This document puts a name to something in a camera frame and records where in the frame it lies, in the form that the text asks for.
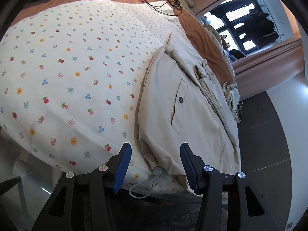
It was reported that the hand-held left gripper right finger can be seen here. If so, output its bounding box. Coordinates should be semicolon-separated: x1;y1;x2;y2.
180;142;281;231

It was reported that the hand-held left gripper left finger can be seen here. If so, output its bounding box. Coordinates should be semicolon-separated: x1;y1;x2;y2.
36;142;133;231

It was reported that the beige jacket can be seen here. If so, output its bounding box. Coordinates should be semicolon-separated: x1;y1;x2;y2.
129;32;242;199

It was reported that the row of dark hanging clothes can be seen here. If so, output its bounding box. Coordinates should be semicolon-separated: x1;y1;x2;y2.
228;7;282;51

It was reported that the crumpled light cloth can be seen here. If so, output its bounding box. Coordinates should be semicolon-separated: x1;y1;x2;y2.
223;82;241;123

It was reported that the floral white bed sheet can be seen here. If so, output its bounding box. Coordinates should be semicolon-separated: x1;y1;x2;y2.
0;0;193;194

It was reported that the black round object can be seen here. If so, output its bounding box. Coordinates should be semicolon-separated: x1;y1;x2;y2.
230;49;246;58

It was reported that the beige duvet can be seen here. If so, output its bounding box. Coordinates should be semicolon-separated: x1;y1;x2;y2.
203;23;228;51

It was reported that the long dark hanging coat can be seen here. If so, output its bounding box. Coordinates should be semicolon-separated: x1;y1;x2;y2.
209;0;261;17

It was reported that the black cable with device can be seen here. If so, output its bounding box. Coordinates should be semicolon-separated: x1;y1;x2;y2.
140;0;184;17

